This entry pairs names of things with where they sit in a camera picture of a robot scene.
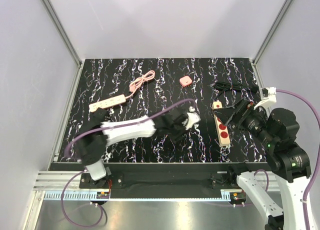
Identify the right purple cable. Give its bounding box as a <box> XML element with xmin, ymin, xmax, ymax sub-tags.
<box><xmin>253</xmin><ymin>89</ymin><xmax>320</xmax><ymax>230</ymax></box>

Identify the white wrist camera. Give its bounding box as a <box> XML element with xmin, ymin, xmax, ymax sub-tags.
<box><xmin>254</xmin><ymin>87</ymin><xmax>277</xmax><ymax>109</ymax></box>
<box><xmin>184</xmin><ymin>106</ymin><xmax>201</xmax><ymax>130</ymax></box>

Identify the wooden red socket power strip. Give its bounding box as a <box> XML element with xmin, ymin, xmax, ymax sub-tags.
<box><xmin>212</xmin><ymin>101</ymin><xmax>231</xmax><ymax>147</ymax></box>

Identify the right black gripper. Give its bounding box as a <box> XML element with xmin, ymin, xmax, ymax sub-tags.
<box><xmin>211</xmin><ymin>96</ymin><xmax>277</xmax><ymax>146</ymax></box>

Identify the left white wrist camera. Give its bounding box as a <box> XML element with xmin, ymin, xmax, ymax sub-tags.
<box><xmin>184</xmin><ymin>106</ymin><xmax>201</xmax><ymax>130</ymax></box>

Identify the pink square charger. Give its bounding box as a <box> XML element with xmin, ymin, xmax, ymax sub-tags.
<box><xmin>179</xmin><ymin>75</ymin><xmax>193</xmax><ymax>88</ymax></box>

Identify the grey slotted cable duct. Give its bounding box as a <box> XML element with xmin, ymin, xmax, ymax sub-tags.
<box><xmin>44</xmin><ymin>191</ymin><xmax>111</xmax><ymax>201</ymax></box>

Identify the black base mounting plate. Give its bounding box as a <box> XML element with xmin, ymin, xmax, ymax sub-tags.
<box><xmin>78</xmin><ymin>162</ymin><xmax>257</xmax><ymax>193</ymax></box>

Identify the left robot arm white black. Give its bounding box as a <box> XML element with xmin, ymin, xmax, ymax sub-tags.
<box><xmin>74</xmin><ymin>107</ymin><xmax>200</xmax><ymax>188</ymax></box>

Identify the pink coiled cord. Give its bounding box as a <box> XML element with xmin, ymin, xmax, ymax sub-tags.
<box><xmin>124</xmin><ymin>69</ymin><xmax>156</xmax><ymax>101</ymax></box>

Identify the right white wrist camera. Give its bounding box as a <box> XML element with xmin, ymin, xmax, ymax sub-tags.
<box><xmin>254</xmin><ymin>87</ymin><xmax>277</xmax><ymax>109</ymax></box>

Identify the black coiled cable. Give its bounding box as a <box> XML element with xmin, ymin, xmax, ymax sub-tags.
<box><xmin>212</xmin><ymin>81</ymin><xmax>259</xmax><ymax>93</ymax></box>

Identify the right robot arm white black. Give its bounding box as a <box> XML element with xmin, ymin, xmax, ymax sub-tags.
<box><xmin>215</xmin><ymin>99</ymin><xmax>318</xmax><ymax>230</ymax></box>

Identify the purple cable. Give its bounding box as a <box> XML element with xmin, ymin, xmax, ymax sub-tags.
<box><xmin>253</xmin><ymin>89</ymin><xmax>320</xmax><ymax>230</ymax></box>
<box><xmin>61</xmin><ymin>98</ymin><xmax>196</xmax><ymax>227</ymax></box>

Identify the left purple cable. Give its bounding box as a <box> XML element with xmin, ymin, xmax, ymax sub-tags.
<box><xmin>61</xmin><ymin>98</ymin><xmax>196</xmax><ymax>227</ymax></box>

